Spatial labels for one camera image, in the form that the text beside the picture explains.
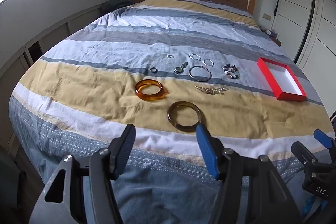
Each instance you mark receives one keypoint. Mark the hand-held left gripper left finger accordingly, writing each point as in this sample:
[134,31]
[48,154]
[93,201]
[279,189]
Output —
[123,150]

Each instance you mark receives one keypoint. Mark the dark olive bangle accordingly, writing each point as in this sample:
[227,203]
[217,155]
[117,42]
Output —
[183,128]

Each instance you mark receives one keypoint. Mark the low white cabinet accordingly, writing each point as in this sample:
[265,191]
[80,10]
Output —
[52,35]

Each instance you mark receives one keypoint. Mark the silver hoop earring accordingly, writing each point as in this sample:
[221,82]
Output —
[190,56]
[204,61]

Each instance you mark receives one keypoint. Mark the amber bangle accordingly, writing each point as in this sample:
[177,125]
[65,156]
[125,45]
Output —
[151,98]

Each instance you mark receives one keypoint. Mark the person's right hand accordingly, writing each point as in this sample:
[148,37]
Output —
[309,205]

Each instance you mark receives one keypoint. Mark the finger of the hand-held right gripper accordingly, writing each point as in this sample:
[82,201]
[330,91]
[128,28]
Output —
[304,154]
[321,138]

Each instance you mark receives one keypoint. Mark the dark green cloth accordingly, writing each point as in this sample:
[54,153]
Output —
[115,5]

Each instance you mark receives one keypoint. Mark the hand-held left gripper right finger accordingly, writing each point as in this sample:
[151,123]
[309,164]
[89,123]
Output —
[207,150]

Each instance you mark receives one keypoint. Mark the red cardboard box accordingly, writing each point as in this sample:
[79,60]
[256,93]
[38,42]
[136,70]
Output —
[281,77]

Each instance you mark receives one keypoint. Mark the wall socket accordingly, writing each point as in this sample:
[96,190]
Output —
[267,16]

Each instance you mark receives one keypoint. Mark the striped duvet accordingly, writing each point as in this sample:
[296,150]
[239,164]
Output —
[105,82]

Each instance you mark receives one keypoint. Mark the wooden nightstand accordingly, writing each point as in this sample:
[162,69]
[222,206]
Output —
[277,43]

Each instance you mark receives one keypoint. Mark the thin silver bangle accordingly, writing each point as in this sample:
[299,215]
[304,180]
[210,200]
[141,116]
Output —
[200,80]

